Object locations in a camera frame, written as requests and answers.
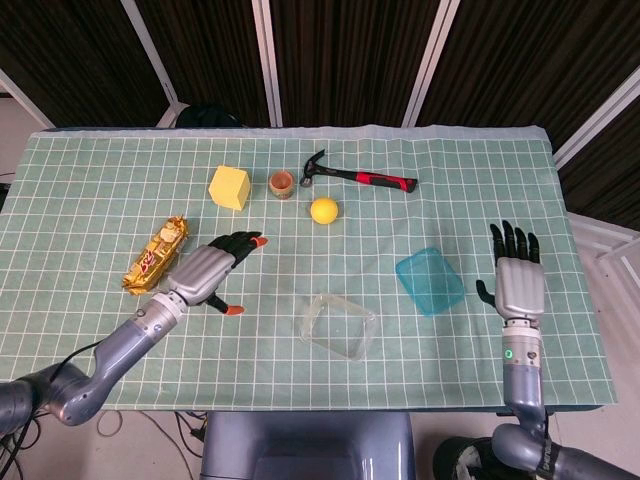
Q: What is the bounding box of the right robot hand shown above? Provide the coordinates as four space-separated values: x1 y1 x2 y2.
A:
475 220 547 322

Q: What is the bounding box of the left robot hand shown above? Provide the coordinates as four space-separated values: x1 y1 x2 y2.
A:
166 230 271 318

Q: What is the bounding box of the clear plastic container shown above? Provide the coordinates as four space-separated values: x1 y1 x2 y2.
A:
298 293 379 362

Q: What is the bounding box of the gold snack pack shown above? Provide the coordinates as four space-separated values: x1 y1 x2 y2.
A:
121 214 192 298

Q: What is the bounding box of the yellow foam cube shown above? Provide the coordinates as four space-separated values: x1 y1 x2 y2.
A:
207 165 252 212

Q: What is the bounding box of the small terracotta cup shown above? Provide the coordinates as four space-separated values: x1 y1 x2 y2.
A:
267 170 296 202

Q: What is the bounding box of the yellow ball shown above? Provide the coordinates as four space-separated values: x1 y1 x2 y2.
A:
310 196 343 225

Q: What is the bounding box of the green checkered tablecloth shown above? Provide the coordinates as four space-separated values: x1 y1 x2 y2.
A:
0 123 619 413

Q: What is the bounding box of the black chair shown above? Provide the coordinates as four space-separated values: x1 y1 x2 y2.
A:
176 103 247 129

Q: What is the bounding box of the black bin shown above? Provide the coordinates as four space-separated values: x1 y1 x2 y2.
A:
431 436 507 480

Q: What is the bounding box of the black red claw hammer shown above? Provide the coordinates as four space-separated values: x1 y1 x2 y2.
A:
298 148 419 195

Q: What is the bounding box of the blue-grey robot torso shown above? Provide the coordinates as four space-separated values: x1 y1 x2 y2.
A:
199 410 417 480

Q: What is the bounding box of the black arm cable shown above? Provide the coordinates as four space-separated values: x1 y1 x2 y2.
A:
0 338 104 480

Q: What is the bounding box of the black floor cable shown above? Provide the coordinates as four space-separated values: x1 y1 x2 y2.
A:
149 410 207 480

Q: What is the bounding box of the white partition frame post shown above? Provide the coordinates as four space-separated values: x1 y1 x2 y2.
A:
400 0 461 128
0 66 56 131
250 0 284 128
551 68 640 170
119 0 189 129

